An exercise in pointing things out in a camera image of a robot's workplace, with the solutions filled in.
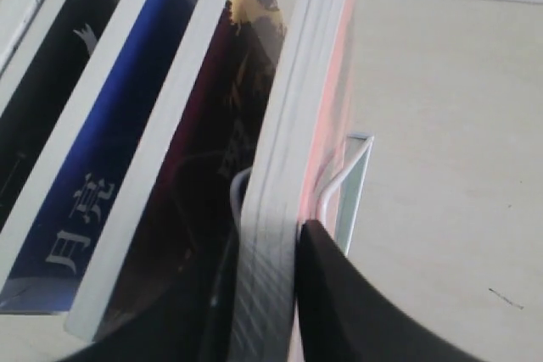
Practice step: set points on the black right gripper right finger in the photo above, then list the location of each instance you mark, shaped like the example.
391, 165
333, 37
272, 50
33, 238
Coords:
342, 317

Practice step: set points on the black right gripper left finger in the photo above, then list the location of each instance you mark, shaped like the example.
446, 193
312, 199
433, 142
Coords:
192, 319

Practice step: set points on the blue moon cover book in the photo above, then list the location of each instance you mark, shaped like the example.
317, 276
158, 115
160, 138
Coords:
54, 227

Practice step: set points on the dark maroon book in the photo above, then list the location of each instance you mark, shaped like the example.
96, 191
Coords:
202, 131

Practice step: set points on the red spine book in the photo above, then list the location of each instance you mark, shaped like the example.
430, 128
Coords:
301, 146

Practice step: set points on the black spine book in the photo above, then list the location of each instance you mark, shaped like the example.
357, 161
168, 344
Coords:
39, 80

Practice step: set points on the white wire book rack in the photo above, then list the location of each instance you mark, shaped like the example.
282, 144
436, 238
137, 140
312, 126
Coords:
338, 203

